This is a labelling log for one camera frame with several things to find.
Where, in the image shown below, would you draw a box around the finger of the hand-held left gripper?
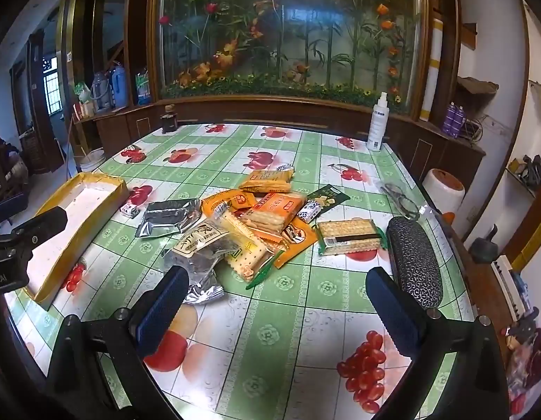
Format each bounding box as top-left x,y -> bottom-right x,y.
10,206 -> 69,250

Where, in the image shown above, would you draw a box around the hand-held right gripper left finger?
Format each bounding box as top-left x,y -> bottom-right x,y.
45,265 -> 190,420

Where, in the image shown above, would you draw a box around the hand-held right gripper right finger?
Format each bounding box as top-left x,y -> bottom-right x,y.
365,266 -> 511,420

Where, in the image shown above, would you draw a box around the yellow cardboard tray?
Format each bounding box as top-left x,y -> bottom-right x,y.
28,173 -> 130,311

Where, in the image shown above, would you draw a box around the beige label dark snack packet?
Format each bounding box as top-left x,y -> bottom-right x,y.
163,221 -> 236,281

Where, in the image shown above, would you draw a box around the cracker packet with green ends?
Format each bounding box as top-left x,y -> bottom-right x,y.
316,219 -> 387,257

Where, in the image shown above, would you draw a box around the silver foil snack packet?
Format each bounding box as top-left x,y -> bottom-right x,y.
136,199 -> 202,238

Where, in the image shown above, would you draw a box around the long clear cracker packet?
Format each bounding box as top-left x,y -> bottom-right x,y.
213,208 -> 275,283

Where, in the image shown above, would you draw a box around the dark green snack packet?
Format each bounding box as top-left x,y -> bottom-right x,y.
306,184 -> 350,211

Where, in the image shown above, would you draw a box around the orange cracker packet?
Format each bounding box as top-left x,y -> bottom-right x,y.
240,192 -> 307,235
240,168 -> 295,194

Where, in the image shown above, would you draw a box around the dark patterned glasses case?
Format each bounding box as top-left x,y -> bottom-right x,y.
386,216 -> 443,309

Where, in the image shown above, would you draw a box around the wooden chair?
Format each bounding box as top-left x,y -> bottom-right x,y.
0,140 -> 30,204

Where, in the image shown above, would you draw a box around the white bucket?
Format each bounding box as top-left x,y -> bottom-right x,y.
78,149 -> 106,172

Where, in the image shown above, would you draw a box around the fruit printed tablecloth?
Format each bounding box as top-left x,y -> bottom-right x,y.
3,122 -> 478,420

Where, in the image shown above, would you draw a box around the dark teapot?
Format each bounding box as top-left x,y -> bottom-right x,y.
469,225 -> 500,263

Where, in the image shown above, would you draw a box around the metal scissors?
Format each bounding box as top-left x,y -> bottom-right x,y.
377,181 -> 422,222

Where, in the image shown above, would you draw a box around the white flat box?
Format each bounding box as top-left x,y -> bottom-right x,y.
491,256 -> 527,316

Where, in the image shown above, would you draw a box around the wooden cabinet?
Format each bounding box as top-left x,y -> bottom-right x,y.
71,96 -> 487,184

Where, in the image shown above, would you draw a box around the white and orange roll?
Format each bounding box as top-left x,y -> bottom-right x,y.
421,168 -> 465,215

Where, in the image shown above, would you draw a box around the window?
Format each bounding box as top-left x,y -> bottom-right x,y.
42,57 -> 62,114

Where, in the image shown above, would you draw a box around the grey water jug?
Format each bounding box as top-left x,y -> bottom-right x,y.
90,72 -> 111,112

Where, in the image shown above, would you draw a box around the red printed bag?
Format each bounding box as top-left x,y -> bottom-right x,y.
506,310 -> 541,412

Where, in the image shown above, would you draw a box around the blue thermos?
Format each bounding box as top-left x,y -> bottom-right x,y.
109,63 -> 128,109

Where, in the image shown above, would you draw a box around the dark glass jar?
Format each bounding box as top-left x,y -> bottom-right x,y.
160,105 -> 179,134

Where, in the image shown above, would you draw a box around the green and blue bag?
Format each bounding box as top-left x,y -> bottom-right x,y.
135,68 -> 151,106

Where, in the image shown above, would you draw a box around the white spray bottle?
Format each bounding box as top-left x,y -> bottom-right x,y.
366,92 -> 388,153

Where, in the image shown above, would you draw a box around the rolled white and yellow poster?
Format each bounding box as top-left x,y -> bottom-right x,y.
420,17 -> 443,122

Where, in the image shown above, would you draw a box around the flower mural display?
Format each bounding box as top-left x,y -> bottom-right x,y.
154,0 -> 428,110

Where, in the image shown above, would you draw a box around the wire rack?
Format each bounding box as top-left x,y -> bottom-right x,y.
465,118 -> 484,145

